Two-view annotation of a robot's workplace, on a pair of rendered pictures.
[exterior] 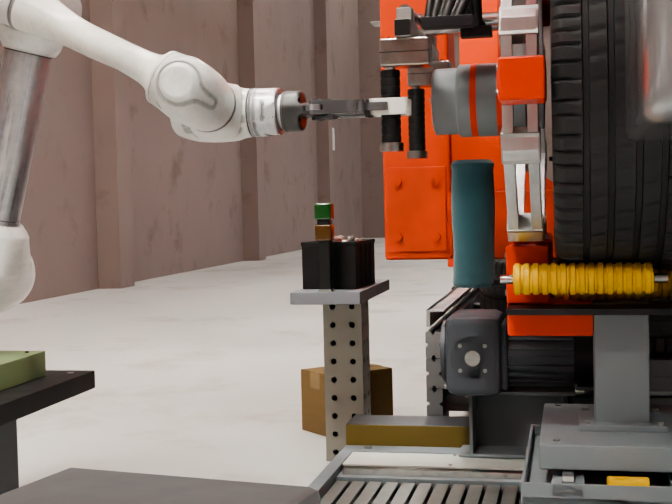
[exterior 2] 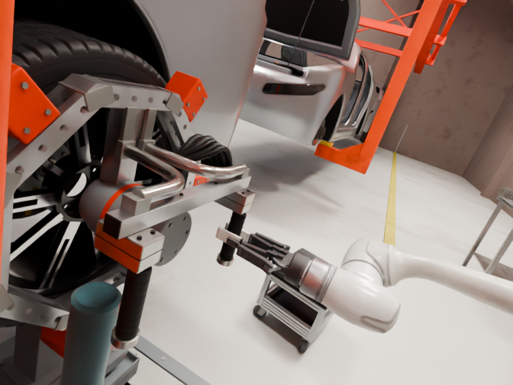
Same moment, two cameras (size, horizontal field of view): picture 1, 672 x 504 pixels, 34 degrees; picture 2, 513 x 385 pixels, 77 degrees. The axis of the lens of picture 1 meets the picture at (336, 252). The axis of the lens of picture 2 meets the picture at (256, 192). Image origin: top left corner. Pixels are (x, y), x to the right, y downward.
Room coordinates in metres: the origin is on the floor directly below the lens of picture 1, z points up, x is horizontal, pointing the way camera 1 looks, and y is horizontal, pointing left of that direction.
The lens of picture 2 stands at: (2.71, 0.00, 1.21)
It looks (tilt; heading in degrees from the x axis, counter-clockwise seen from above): 19 degrees down; 187
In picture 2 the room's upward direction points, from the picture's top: 18 degrees clockwise
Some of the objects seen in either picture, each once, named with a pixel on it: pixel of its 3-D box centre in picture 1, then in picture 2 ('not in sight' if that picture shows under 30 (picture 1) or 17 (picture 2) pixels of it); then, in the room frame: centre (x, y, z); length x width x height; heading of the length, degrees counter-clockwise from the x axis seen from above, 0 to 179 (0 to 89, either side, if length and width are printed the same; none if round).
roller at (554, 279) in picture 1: (582, 278); not in sight; (1.96, -0.44, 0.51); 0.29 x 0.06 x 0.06; 78
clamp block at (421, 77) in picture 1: (429, 73); (129, 240); (2.31, -0.21, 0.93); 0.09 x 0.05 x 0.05; 78
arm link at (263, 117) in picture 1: (268, 112); (316, 278); (2.03, 0.12, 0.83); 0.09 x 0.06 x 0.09; 168
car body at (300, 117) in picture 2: not in sight; (308, 74); (-2.80, -0.43, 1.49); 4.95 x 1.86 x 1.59; 168
